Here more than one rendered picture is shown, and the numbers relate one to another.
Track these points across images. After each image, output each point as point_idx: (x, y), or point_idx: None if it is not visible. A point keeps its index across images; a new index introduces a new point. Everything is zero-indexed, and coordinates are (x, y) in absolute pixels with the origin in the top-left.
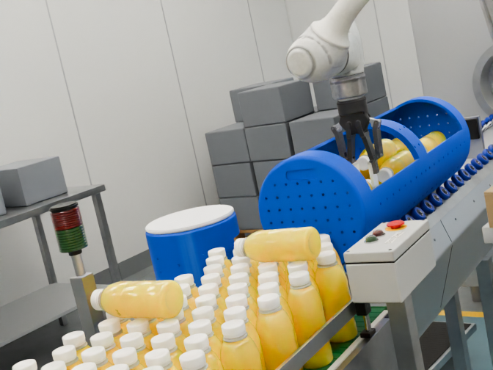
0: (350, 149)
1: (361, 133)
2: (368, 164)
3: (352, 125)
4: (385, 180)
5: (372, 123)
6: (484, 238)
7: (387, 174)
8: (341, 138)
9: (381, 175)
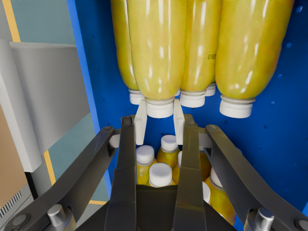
0: (187, 144)
1: (123, 175)
2: (137, 118)
3: (166, 227)
4: (158, 165)
5: (57, 228)
6: (2, 39)
7: (152, 171)
8: (233, 186)
9: (164, 170)
